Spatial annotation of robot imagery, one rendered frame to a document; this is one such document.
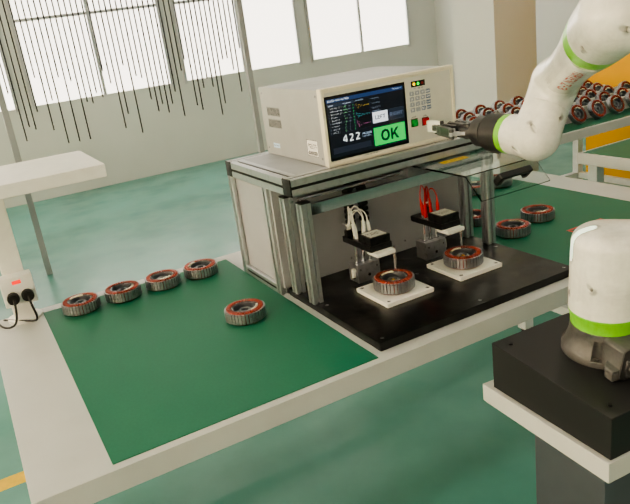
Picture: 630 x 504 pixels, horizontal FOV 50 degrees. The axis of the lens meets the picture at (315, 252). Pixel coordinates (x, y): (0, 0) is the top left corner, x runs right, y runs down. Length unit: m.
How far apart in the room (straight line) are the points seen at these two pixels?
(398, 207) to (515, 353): 0.87
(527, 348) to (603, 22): 0.60
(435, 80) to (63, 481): 1.37
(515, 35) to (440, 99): 3.90
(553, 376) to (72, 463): 0.92
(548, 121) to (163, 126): 6.87
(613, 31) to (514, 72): 4.70
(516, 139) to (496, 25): 4.18
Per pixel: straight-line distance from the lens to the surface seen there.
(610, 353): 1.30
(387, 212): 2.07
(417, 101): 1.93
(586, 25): 1.19
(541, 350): 1.36
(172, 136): 8.20
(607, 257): 1.23
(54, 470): 1.43
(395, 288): 1.77
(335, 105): 1.79
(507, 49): 5.80
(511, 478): 2.40
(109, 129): 8.01
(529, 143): 1.55
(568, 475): 1.47
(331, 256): 1.99
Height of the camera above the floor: 1.49
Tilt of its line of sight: 19 degrees down
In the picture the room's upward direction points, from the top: 8 degrees counter-clockwise
